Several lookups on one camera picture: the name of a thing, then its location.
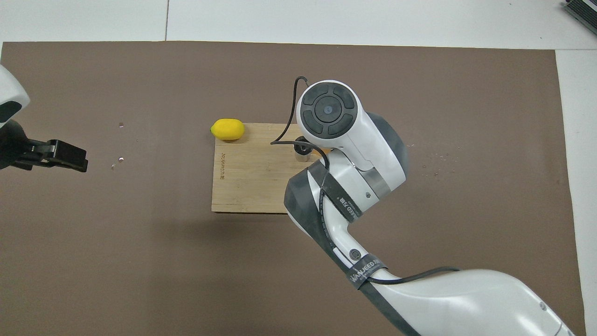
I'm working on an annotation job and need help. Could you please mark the steel jigger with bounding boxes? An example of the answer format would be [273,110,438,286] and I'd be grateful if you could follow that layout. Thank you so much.
[293,136,313,163]

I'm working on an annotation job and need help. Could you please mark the grey ribbed device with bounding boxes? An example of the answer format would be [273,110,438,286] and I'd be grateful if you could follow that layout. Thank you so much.
[562,0,597,35]

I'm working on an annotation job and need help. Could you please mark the brown table mat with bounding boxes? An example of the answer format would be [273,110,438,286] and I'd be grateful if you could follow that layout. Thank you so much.
[0,41,587,336]

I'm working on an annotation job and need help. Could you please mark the bamboo cutting board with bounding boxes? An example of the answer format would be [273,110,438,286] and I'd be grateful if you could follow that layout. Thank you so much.
[211,123,333,215]

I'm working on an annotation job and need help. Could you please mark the yellow lemon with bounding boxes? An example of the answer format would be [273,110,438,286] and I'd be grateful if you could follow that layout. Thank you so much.
[210,119,245,141]

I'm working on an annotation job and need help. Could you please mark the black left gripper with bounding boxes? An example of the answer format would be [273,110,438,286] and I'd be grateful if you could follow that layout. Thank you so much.
[0,119,89,173]

